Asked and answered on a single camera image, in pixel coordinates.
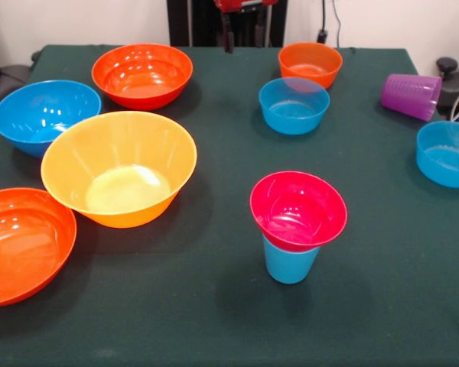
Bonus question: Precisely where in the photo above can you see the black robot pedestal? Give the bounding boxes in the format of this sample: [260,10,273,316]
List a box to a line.
[166,0,288,47]

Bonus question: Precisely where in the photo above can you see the large yellow-orange bowl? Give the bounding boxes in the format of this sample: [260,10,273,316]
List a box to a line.
[40,110,198,229]

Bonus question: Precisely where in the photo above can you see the large blue bowl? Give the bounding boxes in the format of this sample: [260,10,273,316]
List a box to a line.
[0,79,103,160]

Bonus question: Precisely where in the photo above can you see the dark green table cloth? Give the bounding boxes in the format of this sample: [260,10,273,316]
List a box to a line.
[0,44,459,367]

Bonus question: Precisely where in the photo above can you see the black cable with plug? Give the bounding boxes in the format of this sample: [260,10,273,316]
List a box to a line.
[315,0,342,49]

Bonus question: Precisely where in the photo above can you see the purple cup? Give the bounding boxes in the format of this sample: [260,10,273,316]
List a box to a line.
[379,73,443,122]

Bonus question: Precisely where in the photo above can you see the blue cup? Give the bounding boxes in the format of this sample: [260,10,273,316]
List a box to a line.
[262,232,322,285]

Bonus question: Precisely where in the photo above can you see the large orange bowl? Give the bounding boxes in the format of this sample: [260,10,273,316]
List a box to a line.
[91,42,194,112]
[0,187,78,308]

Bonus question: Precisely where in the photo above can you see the small blue bowl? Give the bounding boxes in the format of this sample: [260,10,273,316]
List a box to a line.
[415,120,459,189]
[258,76,331,135]

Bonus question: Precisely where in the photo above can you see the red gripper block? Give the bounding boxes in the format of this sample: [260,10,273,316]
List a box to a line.
[213,0,281,54]

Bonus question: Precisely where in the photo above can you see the small orange bowl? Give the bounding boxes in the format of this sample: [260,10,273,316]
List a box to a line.
[278,41,344,90]

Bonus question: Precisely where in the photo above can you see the small pink bowl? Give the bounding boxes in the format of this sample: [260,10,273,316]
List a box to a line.
[249,171,348,253]

